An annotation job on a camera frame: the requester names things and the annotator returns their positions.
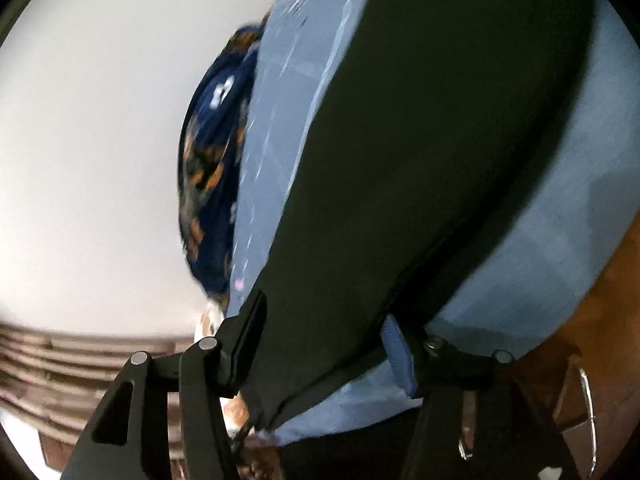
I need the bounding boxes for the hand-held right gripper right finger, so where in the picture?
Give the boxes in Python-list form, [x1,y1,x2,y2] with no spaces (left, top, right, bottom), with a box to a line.
[380,316,581,480]

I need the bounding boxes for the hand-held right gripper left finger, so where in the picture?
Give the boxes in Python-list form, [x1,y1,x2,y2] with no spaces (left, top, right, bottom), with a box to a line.
[62,291,268,480]

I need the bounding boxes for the black pants with brown lining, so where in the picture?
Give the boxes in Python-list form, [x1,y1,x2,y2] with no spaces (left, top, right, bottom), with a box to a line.
[234,0,601,433]

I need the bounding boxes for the white floral pillow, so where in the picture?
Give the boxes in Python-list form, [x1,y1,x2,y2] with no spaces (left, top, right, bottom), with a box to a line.
[194,300,253,436]

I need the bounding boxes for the navy floral blanket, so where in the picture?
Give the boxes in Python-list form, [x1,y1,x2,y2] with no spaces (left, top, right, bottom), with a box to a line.
[177,22,263,297]

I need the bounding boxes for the blue grid-pattern bed sheet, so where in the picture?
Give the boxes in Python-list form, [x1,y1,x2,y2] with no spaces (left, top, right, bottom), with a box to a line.
[227,0,640,443]

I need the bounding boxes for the brown wooden board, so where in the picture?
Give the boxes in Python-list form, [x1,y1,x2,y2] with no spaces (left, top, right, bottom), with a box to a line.
[37,430,81,468]

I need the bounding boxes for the metal wire rack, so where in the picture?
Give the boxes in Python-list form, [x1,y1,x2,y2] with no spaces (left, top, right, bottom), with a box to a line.
[575,365,601,476]

